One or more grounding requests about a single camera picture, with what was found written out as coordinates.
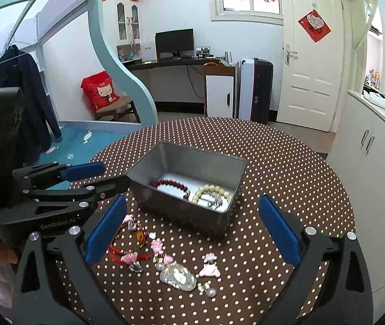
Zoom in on small figurines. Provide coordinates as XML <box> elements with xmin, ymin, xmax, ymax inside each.
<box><xmin>364</xmin><ymin>69</ymin><xmax>382</xmax><ymax>90</ymax></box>

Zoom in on dark corner desk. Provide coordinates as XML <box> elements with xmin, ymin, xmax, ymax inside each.
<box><xmin>125</xmin><ymin>56</ymin><xmax>237</xmax><ymax>118</ymax></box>

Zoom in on teal bunk bed frame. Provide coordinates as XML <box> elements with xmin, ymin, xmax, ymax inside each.
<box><xmin>0</xmin><ymin>0</ymin><xmax>159</xmax><ymax>124</ymax></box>

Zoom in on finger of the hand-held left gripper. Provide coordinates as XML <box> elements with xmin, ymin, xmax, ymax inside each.
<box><xmin>26</xmin><ymin>175</ymin><xmax>132</xmax><ymax>211</ymax></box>
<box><xmin>12</xmin><ymin>161</ymin><xmax>106</xmax><ymax>191</ymax></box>

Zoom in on silver shell-shaped brooch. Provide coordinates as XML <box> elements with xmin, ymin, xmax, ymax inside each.
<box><xmin>160</xmin><ymin>263</ymin><xmax>197</xmax><ymax>292</ymax></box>

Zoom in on red string bracelet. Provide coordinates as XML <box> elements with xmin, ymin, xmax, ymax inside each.
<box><xmin>108</xmin><ymin>222</ymin><xmax>147</xmax><ymax>262</ymax></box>

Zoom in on pink bow hair clip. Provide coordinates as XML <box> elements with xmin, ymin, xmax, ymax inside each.
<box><xmin>199</xmin><ymin>252</ymin><xmax>221</xmax><ymax>278</ymax></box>

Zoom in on dark purple suitcase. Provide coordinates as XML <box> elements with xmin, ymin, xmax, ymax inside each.
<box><xmin>251</xmin><ymin>59</ymin><xmax>275</xmax><ymax>125</ymax></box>

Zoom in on black computer monitor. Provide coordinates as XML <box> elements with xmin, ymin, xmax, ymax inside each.
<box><xmin>155</xmin><ymin>29</ymin><xmax>195</xmax><ymax>58</ymax></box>

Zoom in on red cartoon bag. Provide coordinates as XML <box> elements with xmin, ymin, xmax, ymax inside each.
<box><xmin>81</xmin><ymin>71</ymin><xmax>121</xmax><ymax>114</ymax></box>

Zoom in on white glass-door cabinet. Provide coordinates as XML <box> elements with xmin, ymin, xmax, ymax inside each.
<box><xmin>104</xmin><ymin>0</ymin><xmax>143</xmax><ymax>62</ymax></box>

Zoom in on white panel door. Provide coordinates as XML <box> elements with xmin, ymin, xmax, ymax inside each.
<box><xmin>277</xmin><ymin>0</ymin><xmax>344</xmax><ymax>133</ymax></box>

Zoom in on silver door handle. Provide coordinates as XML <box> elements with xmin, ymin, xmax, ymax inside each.
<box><xmin>283</xmin><ymin>43</ymin><xmax>298</xmax><ymax>65</ymax></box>

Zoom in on white folded cloth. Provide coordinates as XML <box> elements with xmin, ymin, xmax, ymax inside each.
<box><xmin>365</xmin><ymin>91</ymin><xmax>385</xmax><ymax>114</ymax></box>

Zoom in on cream bead bracelet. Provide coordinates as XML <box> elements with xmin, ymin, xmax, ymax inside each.
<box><xmin>192</xmin><ymin>183</ymin><xmax>233</xmax><ymax>206</ymax></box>

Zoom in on brown polka dot tablecloth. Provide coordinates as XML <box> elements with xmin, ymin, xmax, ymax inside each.
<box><xmin>59</xmin><ymin>117</ymin><xmax>356</xmax><ymax>325</ymax></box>

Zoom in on multicoloured braided bracelet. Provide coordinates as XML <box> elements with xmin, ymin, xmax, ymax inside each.
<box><xmin>132</xmin><ymin>229</ymin><xmax>149</xmax><ymax>245</ymax></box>

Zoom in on silver chain bracelet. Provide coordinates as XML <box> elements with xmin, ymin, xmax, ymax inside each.
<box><xmin>202</xmin><ymin>194</ymin><xmax>227</xmax><ymax>211</ymax></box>

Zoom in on dark red bead bracelet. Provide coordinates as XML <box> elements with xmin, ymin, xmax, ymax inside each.
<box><xmin>151</xmin><ymin>178</ymin><xmax>191</xmax><ymax>200</ymax></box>

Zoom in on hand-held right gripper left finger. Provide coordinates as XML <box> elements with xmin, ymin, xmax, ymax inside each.
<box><xmin>11</xmin><ymin>194</ymin><xmax>129</xmax><ymax>325</ymax></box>

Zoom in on white sideboard cabinet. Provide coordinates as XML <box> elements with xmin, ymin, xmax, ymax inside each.
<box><xmin>326</xmin><ymin>90</ymin><xmax>385</xmax><ymax>296</ymax></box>

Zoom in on red diamond door decoration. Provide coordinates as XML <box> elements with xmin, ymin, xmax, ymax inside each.
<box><xmin>298</xmin><ymin>9</ymin><xmax>332</xmax><ymax>44</ymax></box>

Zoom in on white box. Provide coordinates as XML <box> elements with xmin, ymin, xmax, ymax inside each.
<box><xmin>140</xmin><ymin>44</ymin><xmax>157</xmax><ymax>62</ymax></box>

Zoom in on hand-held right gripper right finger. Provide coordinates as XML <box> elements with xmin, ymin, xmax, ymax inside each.
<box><xmin>254</xmin><ymin>194</ymin><xmax>374</xmax><ymax>325</ymax></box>

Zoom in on dark hanging jacket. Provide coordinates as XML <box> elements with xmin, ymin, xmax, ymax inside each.
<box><xmin>0</xmin><ymin>45</ymin><xmax>62</xmax><ymax>154</ymax></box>

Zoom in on grey metal tin box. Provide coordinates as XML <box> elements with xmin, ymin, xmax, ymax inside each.
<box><xmin>126</xmin><ymin>142</ymin><xmax>246</xmax><ymax>239</ymax></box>

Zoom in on blue printed bed sheet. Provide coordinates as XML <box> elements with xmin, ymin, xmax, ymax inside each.
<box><xmin>38</xmin><ymin>122</ymin><xmax>135</xmax><ymax>177</ymax></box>

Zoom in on wooden chair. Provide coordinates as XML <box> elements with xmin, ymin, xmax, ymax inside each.
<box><xmin>94</xmin><ymin>96</ymin><xmax>142</xmax><ymax>124</ymax></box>

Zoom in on white suitcase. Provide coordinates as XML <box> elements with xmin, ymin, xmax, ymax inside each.
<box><xmin>238</xmin><ymin>58</ymin><xmax>257</xmax><ymax>121</ymax></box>

